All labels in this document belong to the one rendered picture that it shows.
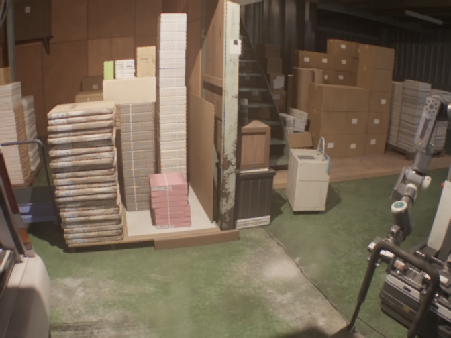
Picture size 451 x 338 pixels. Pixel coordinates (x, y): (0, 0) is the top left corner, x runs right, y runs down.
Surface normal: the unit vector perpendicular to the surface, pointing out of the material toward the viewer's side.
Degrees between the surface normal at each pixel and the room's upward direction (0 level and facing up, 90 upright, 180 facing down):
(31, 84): 90
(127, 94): 90
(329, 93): 90
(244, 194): 90
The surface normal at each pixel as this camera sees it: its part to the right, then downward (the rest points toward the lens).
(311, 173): 0.00, 0.36
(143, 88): 0.28, 0.34
